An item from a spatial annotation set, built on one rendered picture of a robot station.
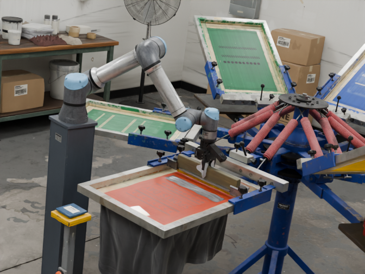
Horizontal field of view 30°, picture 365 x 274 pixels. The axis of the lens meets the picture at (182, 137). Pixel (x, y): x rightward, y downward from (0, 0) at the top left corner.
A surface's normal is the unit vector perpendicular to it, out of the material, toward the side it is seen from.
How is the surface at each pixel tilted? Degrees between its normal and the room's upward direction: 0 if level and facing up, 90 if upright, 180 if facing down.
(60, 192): 90
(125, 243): 93
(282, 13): 90
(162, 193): 0
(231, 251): 0
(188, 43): 90
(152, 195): 0
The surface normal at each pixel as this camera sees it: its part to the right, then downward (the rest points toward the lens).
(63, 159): -0.75, 0.12
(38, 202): 0.12, -0.94
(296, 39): -0.56, 0.15
